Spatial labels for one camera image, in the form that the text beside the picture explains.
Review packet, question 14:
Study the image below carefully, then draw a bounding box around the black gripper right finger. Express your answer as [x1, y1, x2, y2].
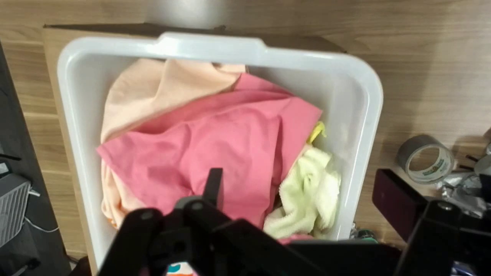
[372, 168, 491, 276]

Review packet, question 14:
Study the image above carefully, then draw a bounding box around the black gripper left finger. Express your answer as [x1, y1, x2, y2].
[97, 168, 329, 276]

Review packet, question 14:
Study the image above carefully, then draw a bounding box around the crumpled silver plastic wrap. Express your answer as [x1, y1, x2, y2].
[436, 168, 491, 220]

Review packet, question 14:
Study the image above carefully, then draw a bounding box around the gray duct tape roll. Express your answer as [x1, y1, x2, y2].
[396, 134, 458, 184]

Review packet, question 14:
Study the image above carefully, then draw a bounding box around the peach t-shirt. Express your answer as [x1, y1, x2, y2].
[99, 59, 248, 232]

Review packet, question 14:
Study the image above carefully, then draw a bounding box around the pink t-shirt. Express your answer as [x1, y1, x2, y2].
[97, 73, 324, 229]

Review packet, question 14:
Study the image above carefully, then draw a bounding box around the pale yellow-green towel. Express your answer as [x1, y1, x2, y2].
[263, 120, 344, 241]

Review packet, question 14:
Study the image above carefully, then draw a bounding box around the gray ribbed box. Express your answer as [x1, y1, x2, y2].
[0, 174, 33, 250]

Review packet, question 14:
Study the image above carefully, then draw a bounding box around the white plastic container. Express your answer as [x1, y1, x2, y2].
[56, 31, 386, 276]

